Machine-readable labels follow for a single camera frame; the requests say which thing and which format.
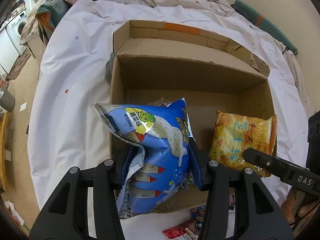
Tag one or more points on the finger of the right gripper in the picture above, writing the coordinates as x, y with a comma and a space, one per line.
296, 176

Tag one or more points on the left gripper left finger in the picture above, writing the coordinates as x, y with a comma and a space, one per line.
64, 215

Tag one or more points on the yellow cheese snack bag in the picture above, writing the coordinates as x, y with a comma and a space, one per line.
234, 133

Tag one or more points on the brown white chocolate bar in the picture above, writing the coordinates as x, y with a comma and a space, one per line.
192, 229

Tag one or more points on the red white wafer bar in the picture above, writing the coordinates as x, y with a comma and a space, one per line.
176, 233

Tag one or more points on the blue rocket snack bag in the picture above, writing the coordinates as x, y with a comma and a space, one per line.
160, 167

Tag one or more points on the person's right hand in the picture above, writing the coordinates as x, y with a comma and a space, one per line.
298, 215

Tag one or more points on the white bed sheet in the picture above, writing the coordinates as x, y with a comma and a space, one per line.
63, 130

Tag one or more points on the brown cardboard box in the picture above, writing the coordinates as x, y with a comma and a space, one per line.
158, 63

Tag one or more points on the grey trash bin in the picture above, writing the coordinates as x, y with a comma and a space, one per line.
7, 101

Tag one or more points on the green rolled mat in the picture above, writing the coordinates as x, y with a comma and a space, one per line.
263, 23

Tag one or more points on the grey cloth beside box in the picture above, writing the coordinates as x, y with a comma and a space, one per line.
109, 67

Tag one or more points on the patterned floor rug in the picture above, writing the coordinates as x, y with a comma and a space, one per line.
18, 65

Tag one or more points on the white kitchen cabinet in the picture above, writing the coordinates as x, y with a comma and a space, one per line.
8, 53

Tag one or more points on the white washing machine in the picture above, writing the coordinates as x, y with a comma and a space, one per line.
14, 29

